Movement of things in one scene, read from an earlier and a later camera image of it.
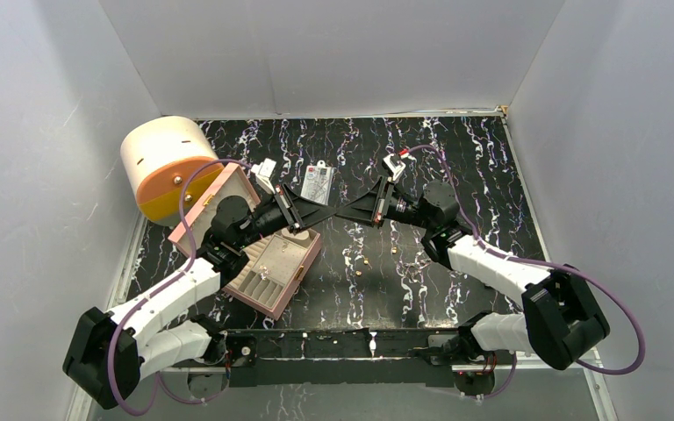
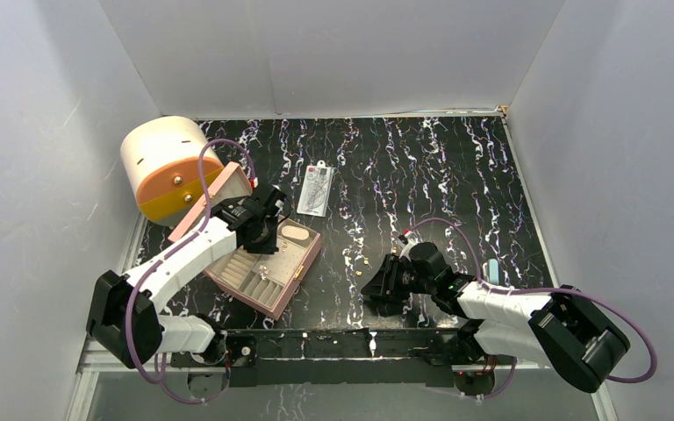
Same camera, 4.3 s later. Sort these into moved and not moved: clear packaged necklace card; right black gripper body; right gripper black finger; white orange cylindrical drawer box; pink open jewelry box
Moved: right black gripper body; right gripper black finger
Not moved: clear packaged necklace card; white orange cylindrical drawer box; pink open jewelry box
